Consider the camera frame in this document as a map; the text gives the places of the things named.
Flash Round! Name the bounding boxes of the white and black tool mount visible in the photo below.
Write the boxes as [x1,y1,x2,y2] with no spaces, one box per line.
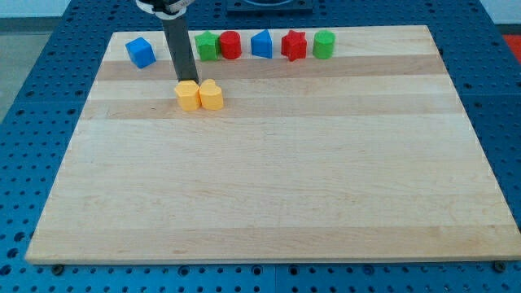
[135,0,195,20]

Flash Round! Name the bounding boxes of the red cylinder block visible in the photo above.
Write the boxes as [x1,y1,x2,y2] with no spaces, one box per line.
[219,31,242,59]

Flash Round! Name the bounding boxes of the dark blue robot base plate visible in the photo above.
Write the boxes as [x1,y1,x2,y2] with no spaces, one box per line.
[225,0,314,15]

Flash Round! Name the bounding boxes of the green cylinder block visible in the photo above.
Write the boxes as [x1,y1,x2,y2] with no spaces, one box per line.
[313,29,336,59]

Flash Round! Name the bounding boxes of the red star block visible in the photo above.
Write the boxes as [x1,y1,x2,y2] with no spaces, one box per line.
[281,30,308,61]

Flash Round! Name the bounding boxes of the blue triangular prism block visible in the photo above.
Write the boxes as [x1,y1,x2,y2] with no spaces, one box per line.
[250,29,273,59]

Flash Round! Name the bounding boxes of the yellow heart block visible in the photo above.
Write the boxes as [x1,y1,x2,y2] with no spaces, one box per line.
[199,79,224,111]

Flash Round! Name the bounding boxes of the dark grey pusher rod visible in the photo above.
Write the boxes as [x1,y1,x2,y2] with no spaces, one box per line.
[162,16,199,83]

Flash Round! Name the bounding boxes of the green star block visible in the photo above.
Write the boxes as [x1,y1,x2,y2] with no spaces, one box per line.
[195,31,221,61]

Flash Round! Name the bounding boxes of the blue cube block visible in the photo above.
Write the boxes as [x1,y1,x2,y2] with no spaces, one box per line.
[125,37,156,68]

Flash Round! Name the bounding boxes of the yellow hexagon block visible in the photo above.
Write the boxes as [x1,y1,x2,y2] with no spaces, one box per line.
[174,80,201,112]

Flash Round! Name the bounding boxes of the wooden board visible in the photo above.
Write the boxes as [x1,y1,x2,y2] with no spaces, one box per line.
[25,25,520,265]

